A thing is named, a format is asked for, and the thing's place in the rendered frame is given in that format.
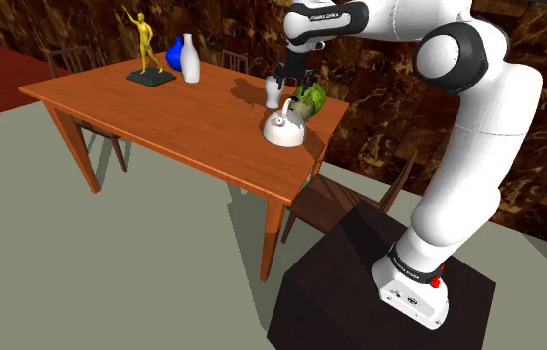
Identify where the small white vase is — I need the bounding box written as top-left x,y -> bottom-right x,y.
264,74 -> 283,110

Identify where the green cabbage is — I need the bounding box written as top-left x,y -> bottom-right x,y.
291,81 -> 328,122

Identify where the brown wooden chair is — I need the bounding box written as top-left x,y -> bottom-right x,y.
280,148 -> 419,245
46,45 -> 129,174
219,48 -> 250,76

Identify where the white kettle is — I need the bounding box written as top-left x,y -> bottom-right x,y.
262,97 -> 307,148

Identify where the tall white bottle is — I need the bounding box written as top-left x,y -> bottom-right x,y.
179,32 -> 202,85

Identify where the orange wooden table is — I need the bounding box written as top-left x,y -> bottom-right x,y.
17,50 -> 351,284

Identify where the blue vase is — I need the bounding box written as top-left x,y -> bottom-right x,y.
164,36 -> 186,73

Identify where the yellow figure on dark base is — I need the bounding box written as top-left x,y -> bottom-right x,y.
120,4 -> 178,88

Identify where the dark robot stand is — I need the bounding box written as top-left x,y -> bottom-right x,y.
266,200 -> 497,350

